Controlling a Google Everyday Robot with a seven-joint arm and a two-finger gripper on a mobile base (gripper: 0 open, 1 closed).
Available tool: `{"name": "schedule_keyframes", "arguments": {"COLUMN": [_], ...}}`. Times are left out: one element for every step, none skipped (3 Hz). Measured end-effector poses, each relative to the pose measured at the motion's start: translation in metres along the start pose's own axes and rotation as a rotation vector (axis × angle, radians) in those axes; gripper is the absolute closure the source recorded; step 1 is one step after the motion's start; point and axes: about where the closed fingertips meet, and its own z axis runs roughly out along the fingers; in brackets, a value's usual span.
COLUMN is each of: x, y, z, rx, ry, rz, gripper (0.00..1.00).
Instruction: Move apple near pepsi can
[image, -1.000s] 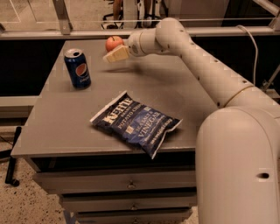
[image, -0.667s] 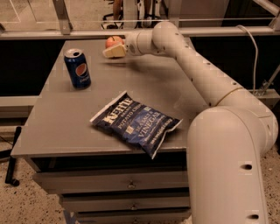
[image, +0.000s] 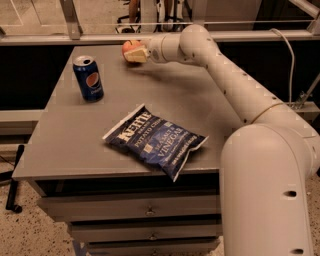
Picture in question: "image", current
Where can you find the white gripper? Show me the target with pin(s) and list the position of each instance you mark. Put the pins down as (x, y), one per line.
(154, 50)

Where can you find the red apple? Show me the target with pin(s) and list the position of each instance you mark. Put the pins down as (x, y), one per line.
(127, 46)

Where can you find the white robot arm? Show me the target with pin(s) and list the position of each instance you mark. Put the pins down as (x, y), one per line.
(264, 164)

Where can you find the blue pepsi can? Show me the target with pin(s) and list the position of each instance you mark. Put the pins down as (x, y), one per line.
(87, 74)

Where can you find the black office chair base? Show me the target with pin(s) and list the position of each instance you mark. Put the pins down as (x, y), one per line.
(153, 16)

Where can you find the blue kettle chips bag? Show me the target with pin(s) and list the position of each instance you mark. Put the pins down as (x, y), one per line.
(155, 140)

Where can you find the grey top drawer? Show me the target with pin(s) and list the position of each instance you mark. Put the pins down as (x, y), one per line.
(128, 206)

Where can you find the grey drawer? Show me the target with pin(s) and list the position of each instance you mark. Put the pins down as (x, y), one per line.
(128, 206)
(153, 248)
(145, 231)

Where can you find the grey drawer cabinet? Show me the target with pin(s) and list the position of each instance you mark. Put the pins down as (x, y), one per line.
(66, 155)

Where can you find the grey middle drawer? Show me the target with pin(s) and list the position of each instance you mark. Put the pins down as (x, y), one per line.
(145, 231)

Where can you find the grey bottom drawer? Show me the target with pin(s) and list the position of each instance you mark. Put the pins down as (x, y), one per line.
(153, 248)

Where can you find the black pole on floor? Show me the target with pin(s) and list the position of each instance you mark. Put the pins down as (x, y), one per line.
(11, 205)

